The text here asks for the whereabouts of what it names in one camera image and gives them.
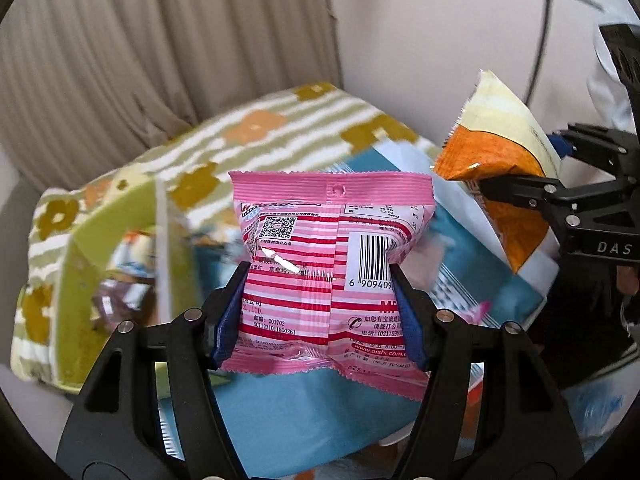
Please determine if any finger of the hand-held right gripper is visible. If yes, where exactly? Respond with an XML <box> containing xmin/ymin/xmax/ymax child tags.
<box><xmin>477</xmin><ymin>174</ymin><xmax>566</xmax><ymax>216</ymax></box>
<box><xmin>547</xmin><ymin>124</ymin><xmax>635</xmax><ymax>181</ymax></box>

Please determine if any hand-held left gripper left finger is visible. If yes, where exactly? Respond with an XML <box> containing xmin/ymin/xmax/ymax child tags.
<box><xmin>56</xmin><ymin>260</ymin><xmax>251</xmax><ymax>478</ymax></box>

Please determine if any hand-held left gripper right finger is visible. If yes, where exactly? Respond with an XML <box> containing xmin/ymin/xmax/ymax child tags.
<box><xmin>389</xmin><ymin>263</ymin><xmax>586</xmax><ymax>477</ymax></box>

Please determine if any orange and yellow snack packet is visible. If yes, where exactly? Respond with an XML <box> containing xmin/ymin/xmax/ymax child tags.
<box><xmin>433</xmin><ymin>69</ymin><xmax>561</xmax><ymax>275</ymax></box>

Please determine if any pink striped snack packet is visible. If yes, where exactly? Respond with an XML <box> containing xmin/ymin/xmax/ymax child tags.
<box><xmin>218</xmin><ymin>170</ymin><xmax>436</xmax><ymax>402</ymax></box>

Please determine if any green cardboard box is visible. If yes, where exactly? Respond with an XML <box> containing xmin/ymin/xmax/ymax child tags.
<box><xmin>50</xmin><ymin>175</ymin><xmax>201</xmax><ymax>391</ymax></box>

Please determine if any blue patterned table mat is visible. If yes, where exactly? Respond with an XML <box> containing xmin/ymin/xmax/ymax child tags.
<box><xmin>155</xmin><ymin>142</ymin><xmax>558</xmax><ymax>480</ymax></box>

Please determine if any green striped floral blanket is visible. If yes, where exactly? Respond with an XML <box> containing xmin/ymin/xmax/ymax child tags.
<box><xmin>10</xmin><ymin>81</ymin><xmax>441</xmax><ymax>386</ymax></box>

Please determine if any beige curtain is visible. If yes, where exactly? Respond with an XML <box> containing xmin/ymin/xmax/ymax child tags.
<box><xmin>0</xmin><ymin>0</ymin><xmax>343</xmax><ymax>181</ymax></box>

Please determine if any black perforated bracket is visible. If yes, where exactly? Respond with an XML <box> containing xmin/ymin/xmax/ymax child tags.
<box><xmin>597</xmin><ymin>22</ymin><xmax>640</xmax><ymax>96</ymax></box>

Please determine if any black cable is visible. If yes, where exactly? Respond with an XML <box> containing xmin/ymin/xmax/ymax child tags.
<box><xmin>522</xmin><ymin>0</ymin><xmax>608</xmax><ymax>106</ymax></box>

